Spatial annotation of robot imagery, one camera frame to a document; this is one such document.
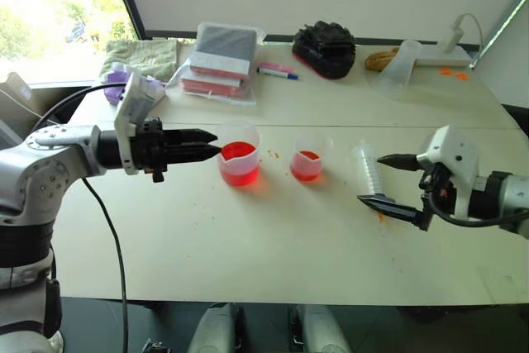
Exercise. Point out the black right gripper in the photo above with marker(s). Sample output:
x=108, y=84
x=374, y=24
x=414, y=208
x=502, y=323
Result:
x=436, y=192

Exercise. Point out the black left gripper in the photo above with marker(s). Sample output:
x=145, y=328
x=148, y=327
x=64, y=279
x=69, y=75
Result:
x=149, y=150

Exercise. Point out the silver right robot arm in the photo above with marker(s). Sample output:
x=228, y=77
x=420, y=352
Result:
x=512, y=200

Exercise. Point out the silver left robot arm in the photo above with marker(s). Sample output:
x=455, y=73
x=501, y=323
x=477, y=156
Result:
x=41, y=154

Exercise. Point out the large beaker red liquid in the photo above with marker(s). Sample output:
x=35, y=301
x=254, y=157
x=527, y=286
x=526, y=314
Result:
x=241, y=167

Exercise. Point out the small beaker red liquid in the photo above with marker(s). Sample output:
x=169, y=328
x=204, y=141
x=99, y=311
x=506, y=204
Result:
x=306, y=165

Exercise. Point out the clear plastic beaker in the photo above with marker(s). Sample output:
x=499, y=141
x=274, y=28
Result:
x=398, y=68

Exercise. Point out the pink box stack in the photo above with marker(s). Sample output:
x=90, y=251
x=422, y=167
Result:
x=215, y=84

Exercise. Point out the purple plastic object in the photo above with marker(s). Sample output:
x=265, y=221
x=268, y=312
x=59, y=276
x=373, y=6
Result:
x=111, y=88

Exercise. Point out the green towel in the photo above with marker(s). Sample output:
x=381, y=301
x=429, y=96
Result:
x=140, y=55

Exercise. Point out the grey box in plastic wrap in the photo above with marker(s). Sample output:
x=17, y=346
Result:
x=225, y=45

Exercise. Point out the pink and white marker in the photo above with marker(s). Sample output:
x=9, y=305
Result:
x=276, y=66

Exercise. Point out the blue capped marker pen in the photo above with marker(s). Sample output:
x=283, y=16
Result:
x=285, y=74

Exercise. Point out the small orange cap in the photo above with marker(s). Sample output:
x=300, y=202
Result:
x=445, y=71
x=462, y=76

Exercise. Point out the white base with stand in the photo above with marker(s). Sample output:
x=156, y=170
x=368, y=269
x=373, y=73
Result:
x=442, y=55

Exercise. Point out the black crumpled cloth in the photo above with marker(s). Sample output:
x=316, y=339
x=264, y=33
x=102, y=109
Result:
x=326, y=47

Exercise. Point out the grey rounded robot leg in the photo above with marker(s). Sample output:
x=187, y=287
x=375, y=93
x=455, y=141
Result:
x=215, y=330
x=322, y=332

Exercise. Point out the cardboard box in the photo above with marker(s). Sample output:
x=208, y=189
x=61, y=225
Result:
x=16, y=96

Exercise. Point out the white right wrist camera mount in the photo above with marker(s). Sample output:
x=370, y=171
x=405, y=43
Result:
x=450, y=150

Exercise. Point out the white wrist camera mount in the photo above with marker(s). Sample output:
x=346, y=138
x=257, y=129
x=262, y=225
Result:
x=132, y=96
x=450, y=150

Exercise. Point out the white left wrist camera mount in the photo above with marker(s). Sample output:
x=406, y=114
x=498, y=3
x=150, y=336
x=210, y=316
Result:
x=132, y=96

